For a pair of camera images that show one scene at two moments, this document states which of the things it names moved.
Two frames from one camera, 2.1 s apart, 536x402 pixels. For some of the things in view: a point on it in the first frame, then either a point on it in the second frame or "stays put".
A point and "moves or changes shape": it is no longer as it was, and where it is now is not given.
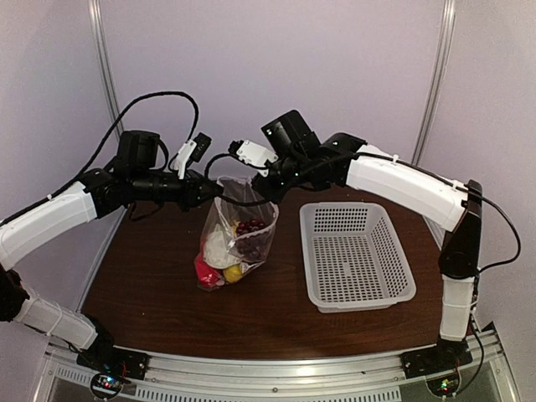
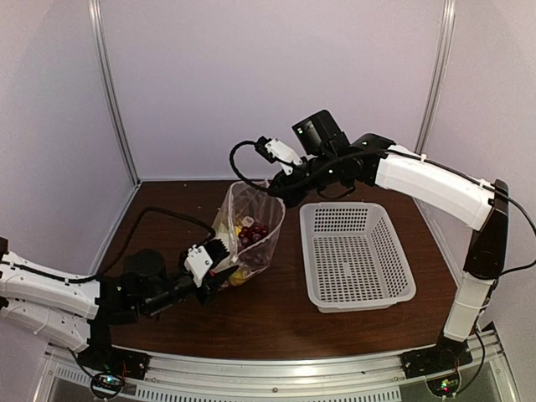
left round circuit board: (105, 385) stays put
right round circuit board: (444, 387) stays put
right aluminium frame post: (436, 84) stays put
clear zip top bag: (237, 237) moves or changes shape
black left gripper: (189, 195) -> (212, 282)
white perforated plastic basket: (352, 257) stays put
